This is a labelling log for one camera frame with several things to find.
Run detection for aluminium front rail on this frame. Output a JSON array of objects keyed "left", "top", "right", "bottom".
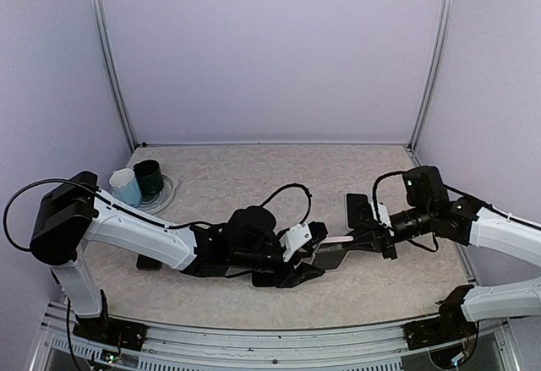
[{"left": 23, "top": 302, "right": 522, "bottom": 370}]

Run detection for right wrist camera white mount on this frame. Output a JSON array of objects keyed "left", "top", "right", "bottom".
[{"left": 369, "top": 198, "right": 391, "bottom": 228}]

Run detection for light blue white cup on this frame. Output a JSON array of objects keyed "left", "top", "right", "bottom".
[{"left": 109, "top": 168, "right": 142, "bottom": 208}]

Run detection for right aluminium frame post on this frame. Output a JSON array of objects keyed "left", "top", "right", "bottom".
[{"left": 407, "top": 0, "right": 454, "bottom": 154}]

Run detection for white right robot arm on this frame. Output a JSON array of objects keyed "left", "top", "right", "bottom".
[{"left": 343, "top": 166, "right": 540, "bottom": 341}]

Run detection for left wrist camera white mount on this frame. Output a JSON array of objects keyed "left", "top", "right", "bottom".
[{"left": 279, "top": 222, "right": 312, "bottom": 262}]

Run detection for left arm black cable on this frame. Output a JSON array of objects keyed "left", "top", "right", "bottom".
[{"left": 3, "top": 178, "right": 314, "bottom": 258}]

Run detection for black cup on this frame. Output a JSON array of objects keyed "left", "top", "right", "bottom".
[{"left": 134, "top": 160, "right": 164, "bottom": 200}]

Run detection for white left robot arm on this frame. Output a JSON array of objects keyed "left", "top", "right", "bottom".
[{"left": 30, "top": 171, "right": 328, "bottom": 341}]

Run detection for purple edged dark phone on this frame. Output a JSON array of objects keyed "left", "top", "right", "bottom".
[{"left": 311, "top": 243, "right": 348, "bottom": 271}]

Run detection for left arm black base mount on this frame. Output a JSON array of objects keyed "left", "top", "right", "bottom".
[{"left": 74, "top": 290, "right": 148, "bottom": 352}]

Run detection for pink phone case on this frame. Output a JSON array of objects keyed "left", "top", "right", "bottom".
[{"left": 320, "top": 236, "right": 353, "bottom": 245}]

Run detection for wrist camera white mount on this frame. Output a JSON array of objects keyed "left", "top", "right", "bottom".
[
  {"left": 369, "top": 198, "right": 391, "bottom": 228},
  {"left": 279, "top": 222, "right": 312, "bottom": 262}
]

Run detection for left aluminium frame post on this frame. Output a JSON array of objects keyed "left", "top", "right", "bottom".
[{"left": 90, "top": 0, "right": 138, "bottom": 153}]

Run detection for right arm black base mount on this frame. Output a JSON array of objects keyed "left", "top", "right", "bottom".
[{"left": 403, "top": 285, "right": 478, "bottom": 350}]

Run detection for aluminium frame post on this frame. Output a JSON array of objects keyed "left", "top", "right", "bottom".
[
  {"left": 90, "top": 0, "right": 138, "bottom": 153},
  {"left": 407, "top": 0, "right": 454, "bottom": 154}
]

